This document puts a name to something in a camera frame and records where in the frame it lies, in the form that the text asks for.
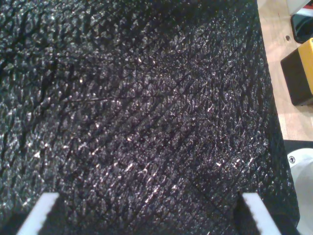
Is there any black glossy case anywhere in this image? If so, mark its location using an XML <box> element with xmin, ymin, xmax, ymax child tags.
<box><xmin>290</xmin><ymin>12</ymin><xmax>313</xmax><ymax>45</ymax></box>

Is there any black bubble wrap mat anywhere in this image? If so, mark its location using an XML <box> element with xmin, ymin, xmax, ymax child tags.
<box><xmin>0</xmin><ymin>0</ymin><xmax>301</xmax><ymax>235</ymax></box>

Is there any yellow and black box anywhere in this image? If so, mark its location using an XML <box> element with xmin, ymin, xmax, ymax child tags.
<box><xmin>280</xmin><ymin>38</ymin><xmax>313</xmax><ymax>106</ymax></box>

